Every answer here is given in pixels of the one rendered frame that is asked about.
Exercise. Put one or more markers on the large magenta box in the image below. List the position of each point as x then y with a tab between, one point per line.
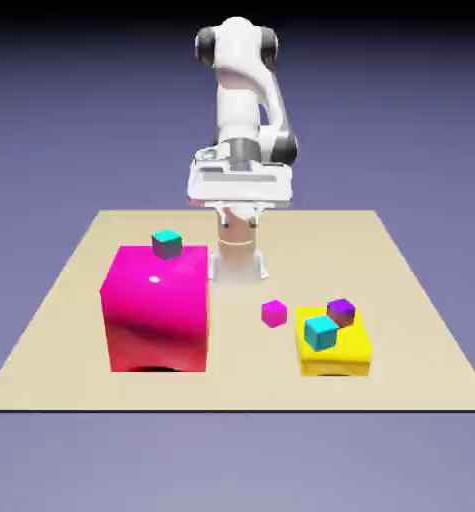
157	312

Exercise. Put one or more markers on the small purple cube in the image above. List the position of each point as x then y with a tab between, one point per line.
342	311

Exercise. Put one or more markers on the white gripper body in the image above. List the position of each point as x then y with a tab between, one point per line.
241	188

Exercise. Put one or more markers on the small magenta cube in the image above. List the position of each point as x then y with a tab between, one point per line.
274	313

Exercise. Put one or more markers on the large yellow box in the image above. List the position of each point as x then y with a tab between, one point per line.
341	352

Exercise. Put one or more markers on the small cyan cube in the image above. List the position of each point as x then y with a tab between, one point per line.
320	332
167	244

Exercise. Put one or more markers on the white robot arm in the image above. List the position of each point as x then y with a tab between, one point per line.
237	80

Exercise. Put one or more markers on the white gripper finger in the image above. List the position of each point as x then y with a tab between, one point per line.
223	218
254	218

